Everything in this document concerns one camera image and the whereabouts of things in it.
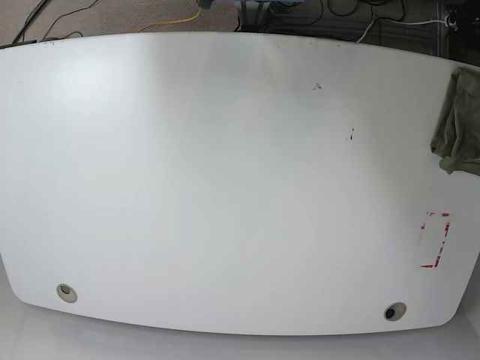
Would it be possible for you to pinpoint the olive green t-shirt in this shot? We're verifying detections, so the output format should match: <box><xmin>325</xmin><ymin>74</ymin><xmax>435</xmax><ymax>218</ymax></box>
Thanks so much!
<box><xmin>430</xmin><ymin>67</ymin><xmax>479</xmax><ymax>176</ymax></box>

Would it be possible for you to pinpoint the red tape rectangle marking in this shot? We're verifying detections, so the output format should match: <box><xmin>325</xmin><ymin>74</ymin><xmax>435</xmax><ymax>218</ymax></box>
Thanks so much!
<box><xmin>415</xmin><ymin>213</ymin><xmax>451</xmax><ymax>269</ymax></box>

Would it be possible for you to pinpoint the yellow cable on floor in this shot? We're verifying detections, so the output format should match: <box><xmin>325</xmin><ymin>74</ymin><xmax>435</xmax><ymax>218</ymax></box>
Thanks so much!
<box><xmin>137</xmin><ymin>3</ymin><xmax>206</xmax><ymax>35</ymax></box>

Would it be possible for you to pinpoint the right table cable grommet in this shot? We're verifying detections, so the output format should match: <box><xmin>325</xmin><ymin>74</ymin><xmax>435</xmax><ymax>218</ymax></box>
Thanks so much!
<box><xmin>384</xmin><ymin>302</ymin><xmax>407</xmax><ymax>322</ymax></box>

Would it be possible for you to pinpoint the table cable grommet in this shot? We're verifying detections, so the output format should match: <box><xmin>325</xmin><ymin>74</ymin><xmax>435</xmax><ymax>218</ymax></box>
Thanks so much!
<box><xmin>56</xmin><ymin>284</ymin><xmax>78</xmax><ymax>304</ymax></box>
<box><xmin>384</xmin><ymin>302</ymin><xmax>407</xmax><ymax>322</ymax></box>

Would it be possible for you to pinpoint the left table cable grommet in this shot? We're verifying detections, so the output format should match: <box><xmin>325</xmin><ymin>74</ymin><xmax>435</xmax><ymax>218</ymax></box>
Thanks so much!
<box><xmin>56</xmin><ymin>284</ymin><xmax>78</xmax><ymax>304</ymax></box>

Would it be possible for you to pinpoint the white cable on floor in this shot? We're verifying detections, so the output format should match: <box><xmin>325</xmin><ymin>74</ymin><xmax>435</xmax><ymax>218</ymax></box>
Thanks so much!
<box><xmin>355</xmin><ymin>16</ymin><xmax>451</xmax><ymax>44</ymax></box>

